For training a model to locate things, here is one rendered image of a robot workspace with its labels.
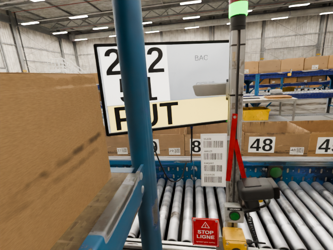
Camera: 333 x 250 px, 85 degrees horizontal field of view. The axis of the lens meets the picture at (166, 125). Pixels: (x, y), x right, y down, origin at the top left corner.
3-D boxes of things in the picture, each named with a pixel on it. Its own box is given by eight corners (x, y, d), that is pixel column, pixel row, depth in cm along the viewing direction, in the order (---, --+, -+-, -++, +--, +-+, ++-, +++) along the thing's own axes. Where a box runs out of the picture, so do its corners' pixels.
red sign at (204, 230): (192, 245, 71) (192, 218, 68) (192, 243, 72) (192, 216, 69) (235, 248, 69) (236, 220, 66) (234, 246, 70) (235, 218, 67)
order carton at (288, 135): (243, 157, 122) (244, 133, 118) (233, 142, 150) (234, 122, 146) (307, 157, 116) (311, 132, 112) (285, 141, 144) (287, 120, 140)
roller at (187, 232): (179, 250, 78) (182, 241, 77) (185, 182, 128) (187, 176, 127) (191, 253, 78) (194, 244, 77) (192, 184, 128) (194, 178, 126)
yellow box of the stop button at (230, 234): (225, 263, 62) (226, 246, 60) (222, 241, 70) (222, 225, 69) (271, 267, 60) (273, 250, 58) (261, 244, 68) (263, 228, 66)
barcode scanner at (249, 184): (282, 214, 57) (280, 185, 55) (243, 216, 59) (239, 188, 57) (273, 200, 63) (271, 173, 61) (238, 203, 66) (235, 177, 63)
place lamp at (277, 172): (269, 177, 115) (270, 167, 113) (269, 176, 116) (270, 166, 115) (282, 178, 114) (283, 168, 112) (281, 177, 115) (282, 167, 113)
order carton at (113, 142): (83, 156, 141) (80, 136, 136) (102, 143, 169) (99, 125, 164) (132, 156, 134) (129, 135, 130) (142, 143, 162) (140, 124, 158)
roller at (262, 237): (260, 258, 74) (261, 248, 72) (234, 184, 123) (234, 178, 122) (274, 259, 73) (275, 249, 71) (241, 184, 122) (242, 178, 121)
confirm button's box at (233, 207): (224, 223, 65) (224, 207, 63) (223, 217, 68) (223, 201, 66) (244, 224, 64) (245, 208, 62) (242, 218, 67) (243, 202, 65)
